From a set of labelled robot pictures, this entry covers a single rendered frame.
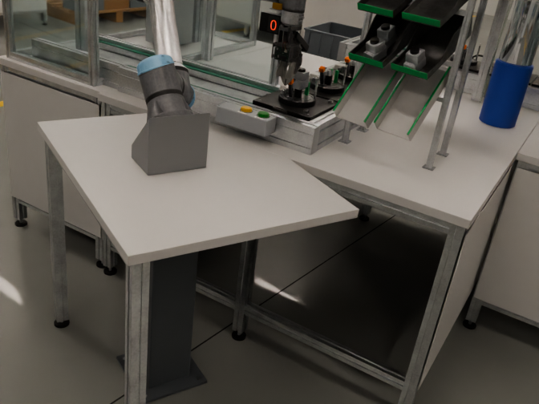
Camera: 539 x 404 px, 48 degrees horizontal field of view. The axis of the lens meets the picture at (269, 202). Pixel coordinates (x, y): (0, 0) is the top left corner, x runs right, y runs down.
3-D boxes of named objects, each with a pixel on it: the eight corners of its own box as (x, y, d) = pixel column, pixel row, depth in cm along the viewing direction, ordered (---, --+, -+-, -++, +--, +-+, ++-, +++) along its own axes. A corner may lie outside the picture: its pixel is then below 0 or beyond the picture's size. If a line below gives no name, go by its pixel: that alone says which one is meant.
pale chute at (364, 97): (368, 128, 201) (365, 121, 198) (336, 116, 208) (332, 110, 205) (410, 63, 206) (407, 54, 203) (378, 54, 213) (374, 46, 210)
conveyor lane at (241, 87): (305, 147, 215) (310, 120, 210) (127, 88, 249) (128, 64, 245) (339, 127, 238) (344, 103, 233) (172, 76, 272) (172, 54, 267)
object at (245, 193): (127, 266, 142) (127, 256, 141) (37, 129, 208) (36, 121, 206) (357, 217, 178) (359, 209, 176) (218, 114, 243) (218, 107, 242)
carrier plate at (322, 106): (310, 123, 211) (310, 117, 210) (252, 105, 221) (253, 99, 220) (338, 107, 230) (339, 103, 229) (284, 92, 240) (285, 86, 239)
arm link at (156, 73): (138, 98, 180) (127, 58, 183) (155, 111, 193) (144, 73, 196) (176, 84, 179) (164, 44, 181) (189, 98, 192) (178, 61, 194)
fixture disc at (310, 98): (304, 111, 216) (305, 105, 215) (271, 100, 222) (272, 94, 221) (322, 102, 227) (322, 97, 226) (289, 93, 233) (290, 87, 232)
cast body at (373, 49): (373, 64, 196) (372, 46, 191) (363, 59, 198) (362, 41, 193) (391, 52, 199) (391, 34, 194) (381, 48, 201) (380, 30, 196)
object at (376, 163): (468, 229, 179) (471, 220, 178) (97, 100, 241) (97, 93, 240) (541, 119, 291) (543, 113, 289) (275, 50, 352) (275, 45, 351)
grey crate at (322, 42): (381, 82, 398) (388, 47, 388) (298, 61, 424) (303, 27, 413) (403, 71, 432) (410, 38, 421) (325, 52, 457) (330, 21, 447)
